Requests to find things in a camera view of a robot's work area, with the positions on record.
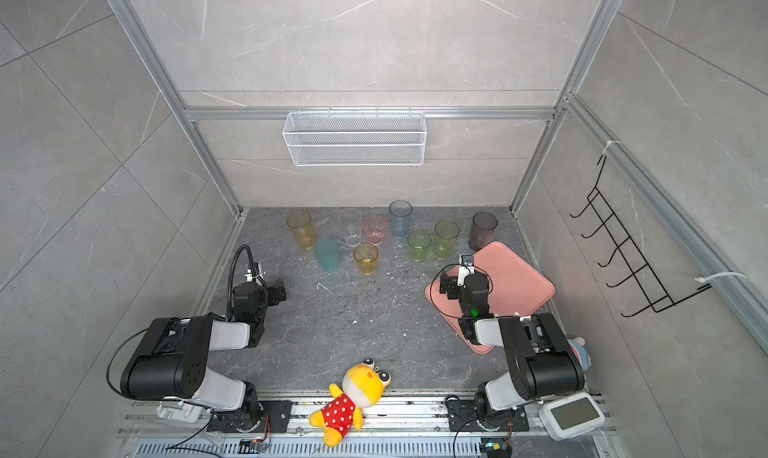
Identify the pink plastic tray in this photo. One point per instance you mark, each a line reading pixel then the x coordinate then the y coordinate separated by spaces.
pixel 517 288

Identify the teal frosted cup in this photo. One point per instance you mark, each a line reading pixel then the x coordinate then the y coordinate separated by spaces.
pixel 327 254

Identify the pink glass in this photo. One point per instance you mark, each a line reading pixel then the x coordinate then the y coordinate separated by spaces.
pixel 375 230

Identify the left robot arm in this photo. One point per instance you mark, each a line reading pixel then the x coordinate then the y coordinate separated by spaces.
pixel 170 362

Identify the tall amber glass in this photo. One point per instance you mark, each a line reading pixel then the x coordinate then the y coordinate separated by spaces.
pixel 302 229

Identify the yellow plush toy red dress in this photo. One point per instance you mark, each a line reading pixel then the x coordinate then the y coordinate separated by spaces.
pixel 362 387

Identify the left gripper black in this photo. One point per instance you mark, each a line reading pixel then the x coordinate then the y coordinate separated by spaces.
pixel 274 293

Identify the black wire hook rack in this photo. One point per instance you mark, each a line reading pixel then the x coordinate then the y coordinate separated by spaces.
pixel 626 249

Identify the short amber glass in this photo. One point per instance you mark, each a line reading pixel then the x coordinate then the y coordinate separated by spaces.
pixel 366 258

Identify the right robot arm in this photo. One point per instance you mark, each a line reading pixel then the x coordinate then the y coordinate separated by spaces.
pixel 541 361

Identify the small green glass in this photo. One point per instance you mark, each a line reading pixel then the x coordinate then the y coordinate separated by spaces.
pixel 418 243

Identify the dark grey glass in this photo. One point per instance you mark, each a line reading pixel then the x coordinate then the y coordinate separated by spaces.
pixel 482 229

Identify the blue tall glass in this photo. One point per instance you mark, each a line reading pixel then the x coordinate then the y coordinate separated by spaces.
pixel 400 215

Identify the tall green glass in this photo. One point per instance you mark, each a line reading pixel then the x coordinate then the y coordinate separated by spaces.
pixel 446 233

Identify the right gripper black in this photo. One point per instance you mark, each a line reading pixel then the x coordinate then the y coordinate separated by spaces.
pixel 450 284

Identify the clear glass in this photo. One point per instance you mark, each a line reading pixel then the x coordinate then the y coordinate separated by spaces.
pixel 350 220

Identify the white clip device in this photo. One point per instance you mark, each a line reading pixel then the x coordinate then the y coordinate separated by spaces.
pixel 178 411

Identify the small plush doll striped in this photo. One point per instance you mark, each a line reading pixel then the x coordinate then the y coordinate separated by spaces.
pixel 578 345

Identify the white wire mesh basket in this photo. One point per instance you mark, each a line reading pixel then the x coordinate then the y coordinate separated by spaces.
pixel 355 138

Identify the white digital scale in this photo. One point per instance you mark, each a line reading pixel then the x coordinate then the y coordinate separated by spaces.
pixel 571 416

